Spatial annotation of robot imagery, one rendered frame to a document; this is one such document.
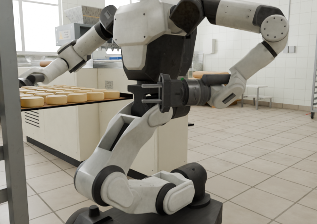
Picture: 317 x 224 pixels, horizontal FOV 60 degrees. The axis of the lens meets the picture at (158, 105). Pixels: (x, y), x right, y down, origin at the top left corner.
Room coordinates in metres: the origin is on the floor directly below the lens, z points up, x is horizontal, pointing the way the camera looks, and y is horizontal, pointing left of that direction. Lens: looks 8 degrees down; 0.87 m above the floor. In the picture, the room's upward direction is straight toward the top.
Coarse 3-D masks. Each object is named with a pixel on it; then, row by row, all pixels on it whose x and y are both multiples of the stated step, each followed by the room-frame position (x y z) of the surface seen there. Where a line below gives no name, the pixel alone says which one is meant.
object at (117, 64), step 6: (96, 60) 2.30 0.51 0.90; (102, 60) 2.23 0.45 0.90; (108, 60) 2.17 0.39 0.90; (114, 60) 2.12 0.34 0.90; (120, 60) 2.07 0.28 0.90; (96, 66) 2.30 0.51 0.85; (102, 66) 2.24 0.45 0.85; (108, 66) 2.18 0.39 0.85; (114, 66) 2.12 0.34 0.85; (120, 66) 2.07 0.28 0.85
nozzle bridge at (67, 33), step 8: (72, 24) 2.15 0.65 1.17; (80, 24) 2.17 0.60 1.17; (56, 32) 2.35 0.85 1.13; (64, 32) 2.25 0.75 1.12; (72, 32) 2.16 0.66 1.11; (80, 32) 2.27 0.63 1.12; (56, 40) 2.35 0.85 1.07; (64, 40) 2.25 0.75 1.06; (72, 40) 2.16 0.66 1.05; (104, 48) 2.68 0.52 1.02
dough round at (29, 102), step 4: (20, 100) 0.62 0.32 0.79; (24, 100) 0.61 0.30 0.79; (28, 100) 0.61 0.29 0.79; (32, 100) 0.61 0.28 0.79; (36, 100) 0.62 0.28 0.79; (40, 100) 0.63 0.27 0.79; (24, 104) 0.61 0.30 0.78; (28, 104) 0.61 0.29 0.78; (32, 104) 0.61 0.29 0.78; (36, 104) 0.62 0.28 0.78; (40, 104) 0.63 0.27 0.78
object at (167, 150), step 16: (112, 80) 2.13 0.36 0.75; (128, 80) 1.99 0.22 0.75; (112, 112) 2.13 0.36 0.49; (160, 128) 1.81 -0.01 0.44; (176, 128) 1.93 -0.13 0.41; (144, 144) 1.87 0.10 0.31; (160, 144) 1.81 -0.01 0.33; (176, 144) 1.93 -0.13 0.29; (144, 160) 1.87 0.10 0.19; (160, 160) 1.81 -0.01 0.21; (176, 160) 1.93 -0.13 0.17; (144, 176) 1.92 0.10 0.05
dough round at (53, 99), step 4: (48, 96) 0.66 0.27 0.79; (52, 96) 0.66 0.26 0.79; (56, 96) 0.66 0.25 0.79; (60, 96) 0.66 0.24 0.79; (64, 96) 0.67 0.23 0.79; (48, 100) 0.66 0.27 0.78; (52, 100) 0.66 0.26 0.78; (56, 100) 0.66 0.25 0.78; (60, 100) 0.66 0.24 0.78; (64, 100) 0.67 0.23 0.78; (48, 104) 0.66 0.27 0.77; (52, 104) 0.66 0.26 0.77; (56, 104) 0.66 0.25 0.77; (60, 104) 0.66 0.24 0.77
